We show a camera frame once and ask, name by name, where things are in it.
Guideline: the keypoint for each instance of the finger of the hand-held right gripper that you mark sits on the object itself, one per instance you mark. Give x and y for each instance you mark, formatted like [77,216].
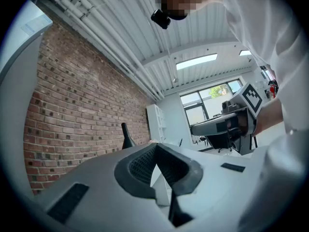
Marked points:
[220,141]
[210,127]

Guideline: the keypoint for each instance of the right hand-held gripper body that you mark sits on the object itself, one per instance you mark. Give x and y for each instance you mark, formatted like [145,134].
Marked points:
[252,98]

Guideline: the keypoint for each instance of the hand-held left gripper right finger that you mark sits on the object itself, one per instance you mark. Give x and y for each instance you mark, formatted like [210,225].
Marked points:
[217,185]

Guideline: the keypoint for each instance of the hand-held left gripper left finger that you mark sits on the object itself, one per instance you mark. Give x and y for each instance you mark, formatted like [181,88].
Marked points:
[96,185]

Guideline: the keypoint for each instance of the person's right forearm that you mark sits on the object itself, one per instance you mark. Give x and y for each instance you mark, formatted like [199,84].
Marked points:
[270,115]

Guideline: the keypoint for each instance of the person's right hand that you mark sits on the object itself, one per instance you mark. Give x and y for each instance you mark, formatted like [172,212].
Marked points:
[240,124]

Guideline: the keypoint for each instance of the black office chair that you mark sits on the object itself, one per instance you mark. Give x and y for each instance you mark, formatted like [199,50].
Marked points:
[225,150]

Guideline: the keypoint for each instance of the large black-framed window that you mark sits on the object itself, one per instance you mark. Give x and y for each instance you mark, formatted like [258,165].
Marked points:
[214,105]

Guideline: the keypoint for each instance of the rectangular ceiling light panel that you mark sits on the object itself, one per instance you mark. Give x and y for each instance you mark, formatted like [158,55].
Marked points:
[245,52]
[196,61]

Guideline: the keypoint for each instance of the white shelf cabinet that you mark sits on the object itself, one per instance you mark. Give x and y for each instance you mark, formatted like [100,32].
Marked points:
[155,122]

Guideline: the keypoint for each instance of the white hanging ceiling sensor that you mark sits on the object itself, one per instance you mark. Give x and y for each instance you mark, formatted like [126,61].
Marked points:
[175,80]

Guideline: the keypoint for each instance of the person's light shirt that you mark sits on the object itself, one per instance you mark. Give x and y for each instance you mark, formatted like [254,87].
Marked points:
[265,20]

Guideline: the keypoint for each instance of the grey metal cabinet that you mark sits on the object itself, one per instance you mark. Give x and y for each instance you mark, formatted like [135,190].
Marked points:
[19,57]

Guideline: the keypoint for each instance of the bundle of white ceiling pipes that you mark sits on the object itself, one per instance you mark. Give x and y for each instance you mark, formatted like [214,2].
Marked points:
[101,20]

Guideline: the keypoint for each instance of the grey fisheye camera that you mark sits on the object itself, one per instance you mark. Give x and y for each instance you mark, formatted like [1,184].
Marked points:
[230,106]

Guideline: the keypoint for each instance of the black head-mounted camera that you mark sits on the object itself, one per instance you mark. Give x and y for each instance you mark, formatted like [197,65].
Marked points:
[160,18]

